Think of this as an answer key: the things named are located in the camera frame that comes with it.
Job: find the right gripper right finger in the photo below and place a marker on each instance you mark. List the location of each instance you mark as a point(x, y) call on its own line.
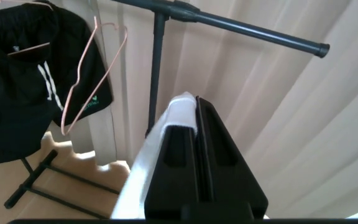
point(232, 183)

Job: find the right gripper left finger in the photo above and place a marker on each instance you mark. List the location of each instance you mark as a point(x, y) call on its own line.
point(172, 183)

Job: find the white garment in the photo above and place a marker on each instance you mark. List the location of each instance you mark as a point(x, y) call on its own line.
point(138, 174)

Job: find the pink clothes hanger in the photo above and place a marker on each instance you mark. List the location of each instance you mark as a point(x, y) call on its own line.
point(79, 73)
point(30, 48)

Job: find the black shorts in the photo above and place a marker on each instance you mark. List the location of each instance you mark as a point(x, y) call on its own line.
point(11, 102)

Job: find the black clothes rack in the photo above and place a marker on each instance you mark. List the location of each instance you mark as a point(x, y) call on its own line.
point(244, 28)

